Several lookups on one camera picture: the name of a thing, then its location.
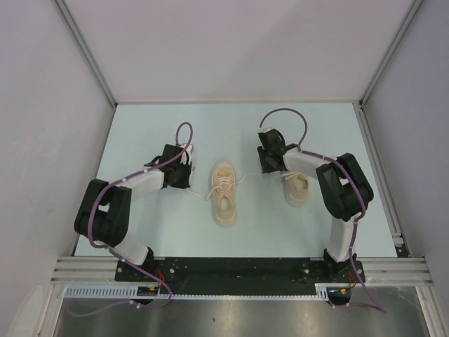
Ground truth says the white shoelace of sneaker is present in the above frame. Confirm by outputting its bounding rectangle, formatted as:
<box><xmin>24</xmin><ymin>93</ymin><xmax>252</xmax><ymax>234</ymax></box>
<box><xmin>186</xmin><ymin>172</ymin><xmax>262</xmax><ymax>201</ymax></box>

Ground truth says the beige lace sneaker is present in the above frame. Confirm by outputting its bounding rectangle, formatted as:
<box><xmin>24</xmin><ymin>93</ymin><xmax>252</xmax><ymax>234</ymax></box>
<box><xmin>281</xmin><ymin>171</ymin><xmax>309</xmax><ymax>207</ymax></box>
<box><xmin>211</xmin><ymin>162</ymin><xmax>236</xmax><ymax>227</ymax></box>

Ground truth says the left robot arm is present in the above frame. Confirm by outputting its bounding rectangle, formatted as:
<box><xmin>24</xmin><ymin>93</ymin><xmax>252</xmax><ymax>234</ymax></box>
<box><xmin>74</xmin><ymin>143</ymin><xmax>193</xmax><ymax>281</ymax></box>

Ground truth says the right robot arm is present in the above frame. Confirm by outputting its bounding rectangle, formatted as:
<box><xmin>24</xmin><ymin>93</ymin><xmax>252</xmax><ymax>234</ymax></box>
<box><xmin>257</xmin><ymin>128</ymin><xmax>374</xmax><ymax>282</ymax></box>

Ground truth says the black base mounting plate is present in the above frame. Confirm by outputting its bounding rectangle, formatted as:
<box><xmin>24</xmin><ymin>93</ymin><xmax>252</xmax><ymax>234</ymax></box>
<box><xmin>115</xmin><ymin>257</ymin><xmax>366</xmax><ymax>296</ymax></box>

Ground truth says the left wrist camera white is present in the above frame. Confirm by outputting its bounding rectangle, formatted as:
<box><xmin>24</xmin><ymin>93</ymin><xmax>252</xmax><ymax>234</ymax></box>
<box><xmin>180</xmin><ymin>143</ymin><xmax>194</xmax><ymax>165</ymax></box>

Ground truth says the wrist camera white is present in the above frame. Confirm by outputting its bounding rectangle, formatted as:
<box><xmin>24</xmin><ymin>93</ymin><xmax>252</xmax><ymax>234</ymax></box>
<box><xmin>180</xmin><ymin>143</ymin><xmax>194</xmax><ymax>165</ymax></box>
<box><xmin>257</xmin><ymin>127</ymin><xmax>271</xmax><ymax>133</ymax></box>

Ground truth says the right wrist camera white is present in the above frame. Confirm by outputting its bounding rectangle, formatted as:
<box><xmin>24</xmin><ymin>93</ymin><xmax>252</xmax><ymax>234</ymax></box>
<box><xmin>257</xmin><ymin>127</ymin><xmax>271</xmax><ymax>133</ymax></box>

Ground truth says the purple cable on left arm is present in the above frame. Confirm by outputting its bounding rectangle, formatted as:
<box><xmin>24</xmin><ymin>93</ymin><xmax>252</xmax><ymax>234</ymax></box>
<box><xmin>66</xmin><ymin>121</ymin><xmax>195</xmax><ymax>317</ymax></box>

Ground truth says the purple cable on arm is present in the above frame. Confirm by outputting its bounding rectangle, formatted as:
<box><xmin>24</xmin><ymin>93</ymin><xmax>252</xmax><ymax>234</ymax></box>
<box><xmin>258</xmin><ymin>108</ymin><xmax>387</xmax><ymax>315</ymax></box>
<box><xmin>66</xmin><ymin>121</ymin><xmax>195</xmax><ymax>317</ymax></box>

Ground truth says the white slotted cable duct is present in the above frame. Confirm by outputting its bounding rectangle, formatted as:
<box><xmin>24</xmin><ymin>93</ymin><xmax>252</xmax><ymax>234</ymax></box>
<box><xmin>64</xmin><ymin>284</ymin><xmax>349</xmax><ymax>301</ymax></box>

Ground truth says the aluminium corner post left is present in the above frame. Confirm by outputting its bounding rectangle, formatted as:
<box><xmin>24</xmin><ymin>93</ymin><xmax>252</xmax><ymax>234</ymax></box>
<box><xmin>52</xmin><ymin>0</ymin><xmax>117</xmax><ymax>110</ymax></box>

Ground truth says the aluminium corner post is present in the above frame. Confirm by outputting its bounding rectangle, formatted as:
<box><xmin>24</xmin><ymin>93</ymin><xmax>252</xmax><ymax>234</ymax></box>
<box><xmin>52</xmin><ymin>0</ymin><xmax>117</xmax><ymax>110</ymax></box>
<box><xmin>358</xmin><ymin>0</ymin><xmax>426</xmax><ymax>109</ymax></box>

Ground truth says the aluminium side rail right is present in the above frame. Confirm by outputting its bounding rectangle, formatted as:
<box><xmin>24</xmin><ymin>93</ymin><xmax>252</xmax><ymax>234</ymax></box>
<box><xmin>352</xmin><ymin>102</ymin><xmax>410</xmax><ymax>258</ymax></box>

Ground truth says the aluminium frame rail front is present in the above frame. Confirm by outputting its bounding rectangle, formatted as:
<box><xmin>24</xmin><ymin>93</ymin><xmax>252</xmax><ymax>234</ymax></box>
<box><xmin>51</xmin><ymin>256</ymin><xmax>434</xmax><ymax>286</ymax></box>

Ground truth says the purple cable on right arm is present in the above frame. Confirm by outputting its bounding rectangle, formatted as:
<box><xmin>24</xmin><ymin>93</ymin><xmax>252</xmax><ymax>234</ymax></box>
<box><xmin>258</xmin><ymin>108</ymin><xmax>387</xmax><ymax>315</ymax></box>

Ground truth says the aluminium corner post right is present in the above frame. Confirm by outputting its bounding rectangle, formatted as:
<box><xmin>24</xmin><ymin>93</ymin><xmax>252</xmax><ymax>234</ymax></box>
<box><xmin>358</xmin><ymin>0</ymin><xmax>426</xmax><ymax>109</ymax></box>

